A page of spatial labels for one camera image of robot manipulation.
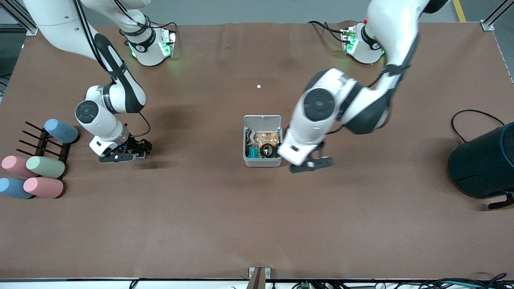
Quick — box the black arm base cable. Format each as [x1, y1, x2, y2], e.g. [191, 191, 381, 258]
[147, 20, 178, 35]
[308, 20, 347, 43]

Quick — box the black device power cable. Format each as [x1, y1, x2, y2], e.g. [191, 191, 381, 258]
[451, 109, 506, 143]

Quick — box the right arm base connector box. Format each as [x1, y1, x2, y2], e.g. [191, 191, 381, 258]
[159, 27, 177, 57]

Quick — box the pastel green cup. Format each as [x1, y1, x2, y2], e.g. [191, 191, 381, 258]
[26, 156, 66, 179]

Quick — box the aluminium frame post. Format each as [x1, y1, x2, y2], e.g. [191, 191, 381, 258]
[480, 0, 514, 32]
[0, 0, 39, 37]

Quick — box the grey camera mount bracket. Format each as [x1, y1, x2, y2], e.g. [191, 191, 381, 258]
[249, 267, 271, 289]

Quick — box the dark teal cylindrical device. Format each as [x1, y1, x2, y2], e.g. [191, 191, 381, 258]
[448, 122, 514, 210]

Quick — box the gold crumpled wrapper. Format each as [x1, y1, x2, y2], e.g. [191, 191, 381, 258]
[256, 131, 280, 147]

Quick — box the brown table cover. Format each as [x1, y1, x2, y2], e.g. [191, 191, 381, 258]
[0, 20, 514, 280]

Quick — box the white square lidded bin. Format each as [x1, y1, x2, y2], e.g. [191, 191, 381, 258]
[243, 115, 283, 168]

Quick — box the tangled cable bundle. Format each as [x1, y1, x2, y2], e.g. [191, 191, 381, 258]
[418, 273, 514, 289]

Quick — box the pastel pink cup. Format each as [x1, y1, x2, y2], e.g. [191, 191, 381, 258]
[1, 155, 37, 178]
[23, 177, 64, 199]

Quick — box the black pronged cup rack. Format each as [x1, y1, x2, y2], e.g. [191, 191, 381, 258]
[16, 122, 71, 173]

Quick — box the black left arm base cable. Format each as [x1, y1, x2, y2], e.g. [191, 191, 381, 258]
[308, 20, 347, 43]

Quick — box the black right arm base cable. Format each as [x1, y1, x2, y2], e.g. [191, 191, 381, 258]
[147, 20, 178, 35]

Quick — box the pastel blue cup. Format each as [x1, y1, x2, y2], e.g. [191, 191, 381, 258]
[44, 119, 79, 144]
[0, 177, 33, 199]

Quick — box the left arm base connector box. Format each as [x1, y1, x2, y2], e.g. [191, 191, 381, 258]
[341, 25, 359, 55]

